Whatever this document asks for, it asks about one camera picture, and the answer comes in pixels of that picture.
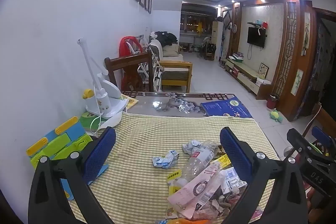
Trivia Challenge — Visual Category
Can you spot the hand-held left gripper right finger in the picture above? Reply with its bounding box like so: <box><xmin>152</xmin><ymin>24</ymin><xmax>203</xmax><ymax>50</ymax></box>
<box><xmin>219</xmin><ymin>126</ymin><xmax>307</xmax><ymax>224</ymax></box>

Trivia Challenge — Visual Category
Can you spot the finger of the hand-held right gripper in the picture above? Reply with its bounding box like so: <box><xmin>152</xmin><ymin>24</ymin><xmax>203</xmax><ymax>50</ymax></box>
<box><xmin>287</xmin><ymin>129</ymin><xmax>315</xmax><ymax>161</ymax></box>
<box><xmin>312</xmin><ymin>126</ymin><xmax>336</xmax><ymax>159</ymax></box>

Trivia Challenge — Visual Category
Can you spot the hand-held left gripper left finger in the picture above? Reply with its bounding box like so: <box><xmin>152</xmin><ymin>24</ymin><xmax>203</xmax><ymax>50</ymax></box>
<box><xmin>28</xmin><ymin>127</ymin><xmax>117</xmax><ymax>224</ymax></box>

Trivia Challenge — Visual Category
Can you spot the red bin green rim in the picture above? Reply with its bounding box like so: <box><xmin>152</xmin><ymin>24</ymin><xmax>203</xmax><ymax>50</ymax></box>
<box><xmin>293</xmin><ymin>142</ymin><xmax>332</xmax><ymax>216</ymax></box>

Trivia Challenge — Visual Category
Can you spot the yellow drink carton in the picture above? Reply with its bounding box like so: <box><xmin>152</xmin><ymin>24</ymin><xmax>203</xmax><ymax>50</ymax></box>
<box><xmin>212</xmin><ymin>154</ymin><xmax>232</xmax><ymax>170</ymax></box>

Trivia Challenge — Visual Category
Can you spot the dark wooden chair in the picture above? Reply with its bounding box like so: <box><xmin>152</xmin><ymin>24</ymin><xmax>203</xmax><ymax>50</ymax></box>
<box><xmin>315</xmin><ymin>108</ymin><xmax>336</xmax><ymax>135</ymax></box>
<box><xmin>104</xmin><ymin>50</ymin><xmax>154</xmax><ymax>93</ymax></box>

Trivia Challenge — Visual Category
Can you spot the white toothpaste box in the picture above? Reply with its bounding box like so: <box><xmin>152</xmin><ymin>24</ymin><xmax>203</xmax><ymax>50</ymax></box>
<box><xmin>220</xmin><ymin>168</ymin><xmax>248</xmax><ymax>194</ymax></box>

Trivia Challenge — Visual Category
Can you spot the green plush toy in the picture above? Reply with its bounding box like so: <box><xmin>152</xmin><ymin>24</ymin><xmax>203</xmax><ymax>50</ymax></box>
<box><xmin>269</xmin><ymin>109</ymin><xmax>285</xmax><ymax>123</ymax></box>

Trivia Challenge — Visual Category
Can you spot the green picture book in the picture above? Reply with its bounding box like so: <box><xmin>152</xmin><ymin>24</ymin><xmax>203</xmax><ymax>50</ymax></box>
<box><xmin>80</xmin><ymin>112</ymin><xmax>105</xmax><ymax>130</ymax></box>

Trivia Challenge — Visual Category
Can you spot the blue green book stand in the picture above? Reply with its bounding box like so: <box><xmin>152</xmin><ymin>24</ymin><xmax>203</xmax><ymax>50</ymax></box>
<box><xmin>26</xmin><ymin>116</ymin><xmax>109</xmax><ymax>201</ymax></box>

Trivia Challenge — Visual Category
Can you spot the clear plastic bottle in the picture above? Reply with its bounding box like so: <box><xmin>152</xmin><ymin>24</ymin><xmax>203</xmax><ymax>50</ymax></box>
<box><xmin>175</xmin><ymin>140</ymin><xmax>219</xmax><ymax>189</ymax></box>

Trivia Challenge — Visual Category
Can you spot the small red waste bin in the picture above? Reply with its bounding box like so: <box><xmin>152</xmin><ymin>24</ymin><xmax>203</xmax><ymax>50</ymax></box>
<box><xmin>266</xmin><ymin>94</ymin><xmax>279</xmax><ymax>109</ymax></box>

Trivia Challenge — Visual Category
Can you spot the crumpled silver paper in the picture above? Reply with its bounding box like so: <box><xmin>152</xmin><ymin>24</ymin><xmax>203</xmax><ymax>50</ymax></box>
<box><xmin>182</xmin><ymin>139</ymin><xmax>208</xmax><ymax>156</ymax></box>

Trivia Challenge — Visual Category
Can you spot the yellow striped table cloth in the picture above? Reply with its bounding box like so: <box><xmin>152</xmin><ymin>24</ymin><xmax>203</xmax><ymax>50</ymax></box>
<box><xmin>67</xmin><ymin>112</ymin><xmax>280</xmax><ymax>224</ymax></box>

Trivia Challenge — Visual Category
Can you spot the white printed pen cup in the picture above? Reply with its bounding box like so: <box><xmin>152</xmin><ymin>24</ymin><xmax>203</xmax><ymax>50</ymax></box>
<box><xmin>83</xmin><ymin>88</ymin><xmax>111</xmax><ymax>115</ymax></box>

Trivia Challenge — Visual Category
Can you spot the crumpled brown wrapper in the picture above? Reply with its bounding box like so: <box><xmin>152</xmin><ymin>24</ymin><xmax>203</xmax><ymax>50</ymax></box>
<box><xmin>209</xmin><ymin>186</ymin><xmax>243</xmax><ymax>218</ymax></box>

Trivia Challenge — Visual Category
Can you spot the pink packet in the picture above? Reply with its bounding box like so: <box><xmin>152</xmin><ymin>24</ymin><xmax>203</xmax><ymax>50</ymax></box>
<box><xmin>167</xmin><ymin>161</ymin><xmax>229</xmax><ymax>220</ymax></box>

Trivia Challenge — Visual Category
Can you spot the yellow picture book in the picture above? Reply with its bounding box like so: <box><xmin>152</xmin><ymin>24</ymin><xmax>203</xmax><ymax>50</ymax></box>
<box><xmin>121</xmin><ymin>94</ymin><xmax>139</xmax><ymax>109</ymax></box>

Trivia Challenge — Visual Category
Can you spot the white desk lamp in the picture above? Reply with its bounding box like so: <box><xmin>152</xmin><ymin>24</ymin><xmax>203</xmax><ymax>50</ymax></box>
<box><xmin>77</xmin><ymin>38</ymin><xmax>129</xmax><ymax>119</ymax></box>

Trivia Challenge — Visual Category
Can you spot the crumpled silver foil packet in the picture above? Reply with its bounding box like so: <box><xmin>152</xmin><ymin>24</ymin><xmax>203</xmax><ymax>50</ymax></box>
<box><xmin>152</xmin><ymin>150</ymin><xmax>179</xmax><ymax>170</ymax></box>

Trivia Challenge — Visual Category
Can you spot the yellow label packet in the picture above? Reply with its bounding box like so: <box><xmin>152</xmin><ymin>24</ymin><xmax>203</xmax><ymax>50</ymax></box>
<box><xmin>167</xmin><ymin>169</ymin><xmax>183</xmax><ymax>198</ymax></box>

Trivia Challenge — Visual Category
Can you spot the small framed picture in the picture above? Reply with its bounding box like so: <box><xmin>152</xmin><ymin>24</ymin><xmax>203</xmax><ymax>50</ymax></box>
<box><xmin>259</xmin><ymin>63</ymin><xmax>269</xmax><ymax>79</ymax></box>

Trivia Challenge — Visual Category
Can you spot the long TV cabinet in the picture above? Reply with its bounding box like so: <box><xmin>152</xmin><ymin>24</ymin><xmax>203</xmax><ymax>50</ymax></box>
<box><xmin>225</xmin><ymin>57</ymin><xmax>273</xmax><ymax>100</ymax></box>

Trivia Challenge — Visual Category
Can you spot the colourful snack packet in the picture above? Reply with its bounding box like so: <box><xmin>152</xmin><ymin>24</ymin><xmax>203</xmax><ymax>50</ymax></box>
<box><xmin>157</xmin><ymin>210</ymin><xmax>189</xmax><ymax>224</ymax></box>

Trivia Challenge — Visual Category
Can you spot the stack of books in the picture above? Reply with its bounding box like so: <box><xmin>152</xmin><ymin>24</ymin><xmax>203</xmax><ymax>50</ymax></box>
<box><xmin>227</xmin><ymin>53</ymin><xmax>244</xmax><ymax>63</ymax></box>

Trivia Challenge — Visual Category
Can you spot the white book rack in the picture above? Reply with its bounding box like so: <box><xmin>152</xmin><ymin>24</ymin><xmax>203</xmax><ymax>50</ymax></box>
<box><xmin>136</xmin><ymin>43</ymin><xmax>164</xmax><ymax>93</ymax></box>

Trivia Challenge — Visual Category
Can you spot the cluttered small chair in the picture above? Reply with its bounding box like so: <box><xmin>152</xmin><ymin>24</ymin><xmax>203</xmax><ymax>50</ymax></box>
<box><xmin>202</xmin><ymin>35</ymin><xmax>217</xmax><ymax>62</ymax></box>

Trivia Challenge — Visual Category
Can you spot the red plastic basket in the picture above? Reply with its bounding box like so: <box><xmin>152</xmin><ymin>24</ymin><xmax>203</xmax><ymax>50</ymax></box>
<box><xmin>119</xmin><ymin>36</ymin><xmax>143</xmax><ymax>57</ymax></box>

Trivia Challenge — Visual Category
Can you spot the white standing air conditioner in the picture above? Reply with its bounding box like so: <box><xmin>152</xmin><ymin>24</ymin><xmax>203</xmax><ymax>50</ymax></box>
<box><xmin>212</xmin><ymin>21</ymin><xmax>223</xmax><ymax>56</ymax></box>

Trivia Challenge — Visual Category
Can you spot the dark clothes pile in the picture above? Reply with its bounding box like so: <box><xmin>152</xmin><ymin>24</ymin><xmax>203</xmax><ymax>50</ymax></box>
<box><xmin>155</xmin><ymin>31</ymin><xmax>179</xmax><ymax>46</ymax></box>

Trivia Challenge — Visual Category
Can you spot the beaded cord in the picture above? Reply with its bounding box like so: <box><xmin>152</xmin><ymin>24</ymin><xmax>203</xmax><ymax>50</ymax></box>
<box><xmin>304</xmin><ymin>104</ymin><xmax>322</xmax><ymax>136</ymax></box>

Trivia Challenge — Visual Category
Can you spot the white lamp cable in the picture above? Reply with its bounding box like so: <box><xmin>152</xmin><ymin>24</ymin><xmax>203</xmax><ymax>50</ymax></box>
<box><xmin>88</xmin><ymin>112</ymin><xmax>104</xmax><ymax>134</ymax></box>

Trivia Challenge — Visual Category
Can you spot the bamboo wall picture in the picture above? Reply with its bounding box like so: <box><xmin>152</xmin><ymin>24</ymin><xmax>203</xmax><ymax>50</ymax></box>
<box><xmin>290</xmin><ymin>69</ymin><xmax>304</xmax><ymax>96</ymax></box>

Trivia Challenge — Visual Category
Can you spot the wooden frame sofa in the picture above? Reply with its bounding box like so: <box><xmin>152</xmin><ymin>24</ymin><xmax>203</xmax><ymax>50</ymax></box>
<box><xmin>150</xmin><ymin>39</ymin><xmax>193</xmax><ymax>93</ymax></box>

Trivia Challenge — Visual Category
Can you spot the tall wall scroll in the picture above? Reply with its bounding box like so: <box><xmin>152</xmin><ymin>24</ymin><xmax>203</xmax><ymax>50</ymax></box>
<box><xmin>302</xmin><ymin>12</ymin><xmax>311</xmax><ymax>56</ymax></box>

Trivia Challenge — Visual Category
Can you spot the wall television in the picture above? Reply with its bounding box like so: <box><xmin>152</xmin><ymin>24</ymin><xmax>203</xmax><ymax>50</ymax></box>
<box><xmin>247</xmin><ymin>27</ymin><xmax>265</xmax><ymax>48</ymax></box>

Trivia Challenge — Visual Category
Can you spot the large dark frame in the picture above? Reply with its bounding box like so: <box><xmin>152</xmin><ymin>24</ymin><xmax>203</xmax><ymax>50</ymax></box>
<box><xmin>223</xmin><ymin>9</ymin><xmax>233</xmax><ymax>30</ymax></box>

